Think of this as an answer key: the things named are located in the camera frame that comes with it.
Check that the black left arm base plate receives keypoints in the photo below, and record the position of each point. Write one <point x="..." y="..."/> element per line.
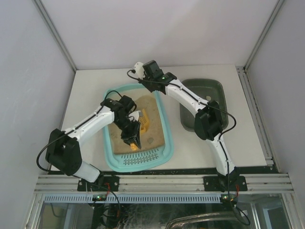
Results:
<point x="103" y="183"/>

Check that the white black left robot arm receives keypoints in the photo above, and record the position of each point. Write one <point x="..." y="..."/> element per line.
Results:
<point x="64" y="148"/>

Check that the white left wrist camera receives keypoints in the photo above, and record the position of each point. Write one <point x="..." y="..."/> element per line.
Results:
<point x="134" y="116"/>

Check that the orange plastic litter scoop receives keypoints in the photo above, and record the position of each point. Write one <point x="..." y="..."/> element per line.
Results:
<point x="144" y="126"/>

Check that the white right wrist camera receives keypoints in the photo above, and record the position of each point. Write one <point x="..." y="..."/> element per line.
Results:
<point x="138" y="71"/>

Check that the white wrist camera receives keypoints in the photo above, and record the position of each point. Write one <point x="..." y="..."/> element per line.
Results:
<point x="138" y="71"/>
<point x="134" y="116"/>

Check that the dark grey plastic bin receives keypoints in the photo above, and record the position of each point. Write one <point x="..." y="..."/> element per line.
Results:
<point x="202" y="88"/>

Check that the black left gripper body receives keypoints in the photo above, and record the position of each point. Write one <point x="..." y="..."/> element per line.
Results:
<point x="130" y="133"/>

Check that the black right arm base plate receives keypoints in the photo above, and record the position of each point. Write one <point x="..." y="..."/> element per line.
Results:
<point x="216" y="183"/>

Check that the aluminium mounting rail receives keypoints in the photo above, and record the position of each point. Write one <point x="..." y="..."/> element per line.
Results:
<point x="150" y="184"/>

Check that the teal plastic litter box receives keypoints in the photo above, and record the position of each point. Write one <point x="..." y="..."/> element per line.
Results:
<point x="118" y="155"/>

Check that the blue slotted cable duct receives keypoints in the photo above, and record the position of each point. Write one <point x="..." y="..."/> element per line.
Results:
<point x="133" y="198"/>

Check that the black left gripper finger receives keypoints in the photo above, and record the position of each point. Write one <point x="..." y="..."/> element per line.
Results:
<point x="137" y="141"/>
<point x="129" y="141"/>

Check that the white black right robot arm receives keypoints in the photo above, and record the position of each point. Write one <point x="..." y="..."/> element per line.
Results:
<point x="208" y="123"/>

